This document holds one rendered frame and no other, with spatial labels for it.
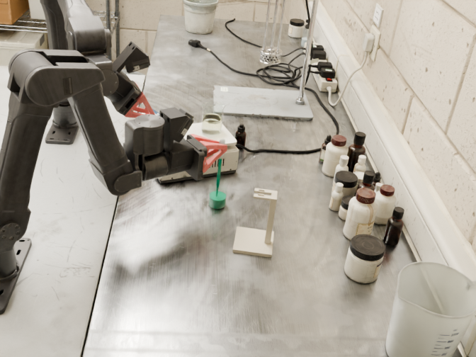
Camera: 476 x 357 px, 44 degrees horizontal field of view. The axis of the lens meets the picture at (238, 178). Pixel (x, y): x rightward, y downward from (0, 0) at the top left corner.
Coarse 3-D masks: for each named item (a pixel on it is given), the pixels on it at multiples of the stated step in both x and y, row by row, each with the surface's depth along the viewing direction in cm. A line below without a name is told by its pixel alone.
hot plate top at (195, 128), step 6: (192, 126) 145; (198, 126) 146; (222, 126) 147; (186, 132) 142; (192, 132) 142; (198, 132) 143; (222, 132) 144; (228, 132) 144; (210, 138) 141; (216, 138) 141; (222, 138) 141; (228, 138) 142; (234, 138) 142; (228, 144) 140; (234, 144) 141
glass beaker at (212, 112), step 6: (204, 102) 141; (210, 102) 142; (216, 102) 142; (204, 108) 139; (210, 108) 143; (216, 108) 143; (222, 108) 139; (204, 114) 140; (210, 114) 139; (216, 114) 139; (222, 114) 141; (204, 120) 140; (210, 120) 139; (216, 120) 140; (204, 126) 141; (210, 126) 140; (216, 126) 140; (204, 132) 142; (210, 132) 141; (216, 132) 141
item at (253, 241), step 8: (256, 192) 116; (264, 192) 116; (272, 192) 116; (272, 200) 114; (272, 208) 116; (272, 216) 117; (272, 224) 118; (240, 232) 123; (248, 232) 123; (256, 232) 124; (264, 232) 124; (272, 232) 124; (240, 240) 121; (248, 240) 121; (256, 240) 121; (264, 240) 122; (272, 240) 122; (240, 248) 119; (248, 248) 119; (256, 248) 119; (264, 248) 119; (272, 248) 120
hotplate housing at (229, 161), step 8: (216, 152) 139; (232, 152) 141; (216, 160) 140; (224, 160) 141; (232, 160) 142; (216, 168) 141; (224, 168) 142; (232, 168) 143; (168, 176) 137; (176, 176) 138; (184, 176) 139
